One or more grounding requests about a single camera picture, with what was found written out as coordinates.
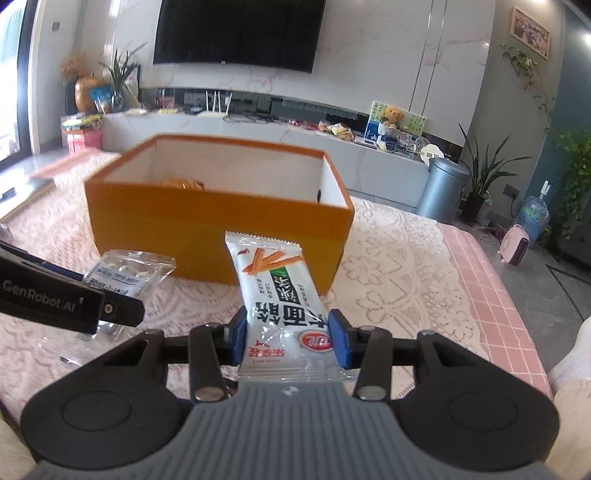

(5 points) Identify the potted long-leaf plant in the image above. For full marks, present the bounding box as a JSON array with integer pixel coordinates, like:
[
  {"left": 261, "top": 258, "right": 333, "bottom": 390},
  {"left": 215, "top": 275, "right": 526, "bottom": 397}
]
[{"left": 459, "top": 125, "right": 529, "bottom": 226}]

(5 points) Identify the orange gourd vase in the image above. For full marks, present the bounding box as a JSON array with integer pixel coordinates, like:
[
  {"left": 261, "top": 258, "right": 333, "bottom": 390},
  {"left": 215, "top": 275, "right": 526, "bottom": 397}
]
[{"left": 75, "top": 76, "right": 101, "bottom": 114}]

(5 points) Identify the climbing green plant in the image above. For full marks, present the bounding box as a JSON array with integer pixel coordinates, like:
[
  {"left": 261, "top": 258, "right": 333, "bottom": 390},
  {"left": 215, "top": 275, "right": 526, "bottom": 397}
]
[{"left": 550, "top": 130, "right": 591, "bottom": 240}]

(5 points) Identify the clear quail egg pack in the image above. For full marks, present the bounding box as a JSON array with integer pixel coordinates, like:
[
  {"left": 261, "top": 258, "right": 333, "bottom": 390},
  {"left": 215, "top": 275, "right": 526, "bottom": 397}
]
[{"left": 80, "top": 248, "right": 177, "bottom": 340}]

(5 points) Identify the pink small heater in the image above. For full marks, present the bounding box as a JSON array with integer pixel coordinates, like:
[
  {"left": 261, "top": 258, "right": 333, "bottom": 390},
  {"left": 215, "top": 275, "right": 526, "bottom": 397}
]
[{"left": 498, "top": 224, "right": 530, "bottom": 267}]

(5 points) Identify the teddy bear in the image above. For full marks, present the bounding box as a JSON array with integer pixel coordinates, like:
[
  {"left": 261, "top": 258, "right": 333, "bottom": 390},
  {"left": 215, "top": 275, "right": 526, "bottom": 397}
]
[{"left": 381, "top": 106, "right": 405, "bottom": 128}]

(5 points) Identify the white wifi router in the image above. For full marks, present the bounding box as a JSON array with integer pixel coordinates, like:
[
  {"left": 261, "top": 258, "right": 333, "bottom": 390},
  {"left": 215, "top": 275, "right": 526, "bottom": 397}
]
[{"left": 198, "top": 91, "right": 233, "bottom": 119}]

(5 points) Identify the left potted plant vase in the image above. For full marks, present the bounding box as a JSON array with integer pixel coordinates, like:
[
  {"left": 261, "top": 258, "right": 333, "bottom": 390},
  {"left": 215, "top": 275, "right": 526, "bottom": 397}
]
[{"left": 99, "top": 43, "right": 146, "bottom": 112}]

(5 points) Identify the white gluten stick pack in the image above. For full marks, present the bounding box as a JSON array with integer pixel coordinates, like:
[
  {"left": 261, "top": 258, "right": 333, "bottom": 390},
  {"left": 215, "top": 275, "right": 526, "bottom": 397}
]
[{"left": 225, "top": 232, "right": 356, "bottom": 383}]

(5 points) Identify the red noodle snack bag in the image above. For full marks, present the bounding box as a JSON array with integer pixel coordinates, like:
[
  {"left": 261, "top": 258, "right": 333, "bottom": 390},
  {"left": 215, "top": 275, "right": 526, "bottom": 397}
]
[{"left": 160, "top": 179, "right": 204, "bottom": 191}]

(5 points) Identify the pink lace tablecloth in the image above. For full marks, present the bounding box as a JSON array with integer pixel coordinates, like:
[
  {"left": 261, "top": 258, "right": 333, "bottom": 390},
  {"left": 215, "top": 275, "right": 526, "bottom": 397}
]
[{"left": 1, "top": 152, "right": 553, "bottom": 422}]

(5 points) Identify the person leg white sock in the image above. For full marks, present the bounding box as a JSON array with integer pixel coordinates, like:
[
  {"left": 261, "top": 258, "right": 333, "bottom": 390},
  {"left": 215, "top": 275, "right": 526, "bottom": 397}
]
[{"left": 546, "top": 318, "right": 591, "bottom": 479}]

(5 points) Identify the orange cardboard box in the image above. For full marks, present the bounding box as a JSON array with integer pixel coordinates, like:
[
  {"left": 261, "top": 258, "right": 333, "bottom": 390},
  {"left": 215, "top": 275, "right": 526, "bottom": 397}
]
[{"left": 84, "top": 134, "right": 355, "bottom": 294}]

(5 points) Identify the black television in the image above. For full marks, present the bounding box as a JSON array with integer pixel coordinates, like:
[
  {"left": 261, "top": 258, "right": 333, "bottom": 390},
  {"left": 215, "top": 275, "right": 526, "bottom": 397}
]
[{"left": 153, "top": 0, "right": 325, "bottom": 73}]

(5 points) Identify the grey metal trash bin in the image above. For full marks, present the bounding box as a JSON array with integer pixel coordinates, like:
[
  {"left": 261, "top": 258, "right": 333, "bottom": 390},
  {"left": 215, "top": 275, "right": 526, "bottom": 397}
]
[{"left": 416, "top": 158, "right": 470, "bottom": 224}]

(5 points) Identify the pink storage box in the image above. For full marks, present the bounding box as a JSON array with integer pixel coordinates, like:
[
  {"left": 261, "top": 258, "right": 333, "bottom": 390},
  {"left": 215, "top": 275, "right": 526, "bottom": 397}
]
[{"left": 62, "top": 128, "right": 102, "bottom": 154}]

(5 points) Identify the framed wall picture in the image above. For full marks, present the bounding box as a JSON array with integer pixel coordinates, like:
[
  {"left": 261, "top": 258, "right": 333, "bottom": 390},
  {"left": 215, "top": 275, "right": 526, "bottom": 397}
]
[{"left": 510, "top": 6, "right": 551, "bottom": 60}]

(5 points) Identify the blue water jug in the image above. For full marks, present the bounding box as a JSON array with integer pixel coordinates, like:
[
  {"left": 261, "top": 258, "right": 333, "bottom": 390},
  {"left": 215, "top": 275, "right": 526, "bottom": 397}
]
[{"left": 516, "top": 181, "right": 551, "bottom": 244}]

